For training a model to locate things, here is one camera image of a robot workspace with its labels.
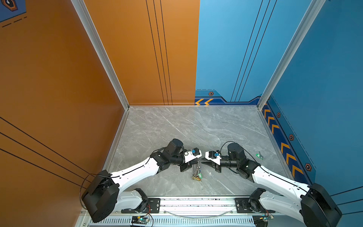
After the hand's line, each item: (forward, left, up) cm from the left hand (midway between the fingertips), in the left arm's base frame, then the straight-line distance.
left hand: (196, 160), depth 78 cm
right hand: (-1, -3, +2) cm, 4 cm away
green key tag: (+9, -41, -11) cm, 44 cm away
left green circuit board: (-26, +29, -13) cm, 41 cm away
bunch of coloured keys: (-7, -1, -5) cm, 9 cm away
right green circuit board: (-26, -32, -12) cm, 43 cm away
